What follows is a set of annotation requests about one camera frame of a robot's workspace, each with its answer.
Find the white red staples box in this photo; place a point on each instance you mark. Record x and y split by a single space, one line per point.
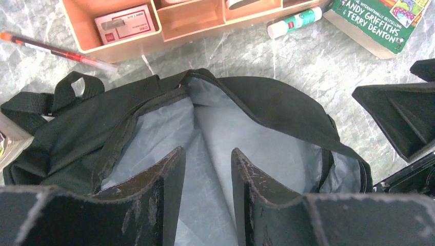
125 24

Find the orange plastic desk organizer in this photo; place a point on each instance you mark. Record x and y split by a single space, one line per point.
174 25

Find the black student backpack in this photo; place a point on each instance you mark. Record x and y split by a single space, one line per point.
87 139

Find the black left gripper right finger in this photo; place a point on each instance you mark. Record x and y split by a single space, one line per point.
269 213

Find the white stapler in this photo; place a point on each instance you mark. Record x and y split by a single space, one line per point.
234 4

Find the green white glue stick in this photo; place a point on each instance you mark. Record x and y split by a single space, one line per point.
294 22

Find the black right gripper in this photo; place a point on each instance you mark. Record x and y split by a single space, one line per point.
405 115

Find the red orange clear pen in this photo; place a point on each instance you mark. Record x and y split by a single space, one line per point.
57 51

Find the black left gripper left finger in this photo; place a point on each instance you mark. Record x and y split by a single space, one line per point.
142 210

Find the green treehouse paperback book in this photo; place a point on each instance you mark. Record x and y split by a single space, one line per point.
381 27

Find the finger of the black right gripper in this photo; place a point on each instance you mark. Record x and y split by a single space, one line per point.
424 69

